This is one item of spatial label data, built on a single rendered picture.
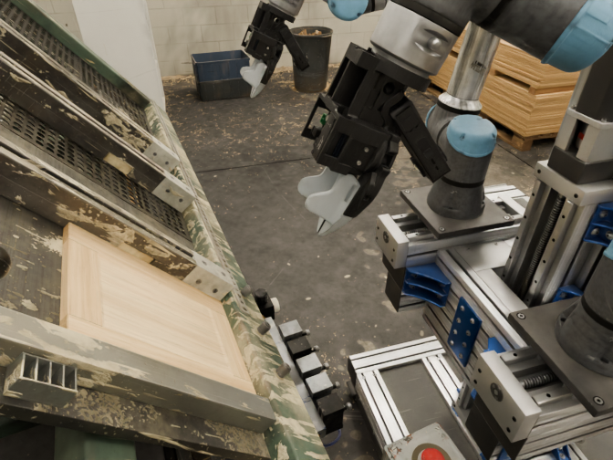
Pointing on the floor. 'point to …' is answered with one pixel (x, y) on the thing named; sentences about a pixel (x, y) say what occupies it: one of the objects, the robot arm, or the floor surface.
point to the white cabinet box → (123, 41)
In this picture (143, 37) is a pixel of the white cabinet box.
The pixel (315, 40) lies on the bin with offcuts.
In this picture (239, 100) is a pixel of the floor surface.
